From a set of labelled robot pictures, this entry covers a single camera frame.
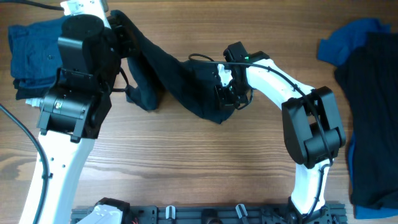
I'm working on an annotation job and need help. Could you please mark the folded white garment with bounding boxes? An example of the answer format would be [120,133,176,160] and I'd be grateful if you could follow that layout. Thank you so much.
[25,98,42,107]

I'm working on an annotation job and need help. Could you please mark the dark green t-shirt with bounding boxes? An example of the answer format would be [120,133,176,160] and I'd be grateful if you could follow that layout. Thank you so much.
[111,10,234,124]

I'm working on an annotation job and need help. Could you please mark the folded blue shorts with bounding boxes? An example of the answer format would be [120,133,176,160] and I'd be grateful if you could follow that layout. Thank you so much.
[8,16,68,89]

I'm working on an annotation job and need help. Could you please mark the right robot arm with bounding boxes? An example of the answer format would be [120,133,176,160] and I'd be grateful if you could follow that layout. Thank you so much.
[216,49,346,221]

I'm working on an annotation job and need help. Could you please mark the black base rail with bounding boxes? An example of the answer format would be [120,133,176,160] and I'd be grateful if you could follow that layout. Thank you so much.
[70,203,348,224]

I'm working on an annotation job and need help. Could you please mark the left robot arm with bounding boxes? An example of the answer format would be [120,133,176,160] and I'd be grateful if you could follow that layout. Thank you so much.
[20,1,138,223]

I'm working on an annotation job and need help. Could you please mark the bright blue t-shirt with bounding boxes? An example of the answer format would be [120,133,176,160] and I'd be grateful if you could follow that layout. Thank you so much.
[317,18,397,219]

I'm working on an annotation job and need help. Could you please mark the folded black garment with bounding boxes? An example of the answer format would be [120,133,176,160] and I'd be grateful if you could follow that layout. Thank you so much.
[13,78,55,100]

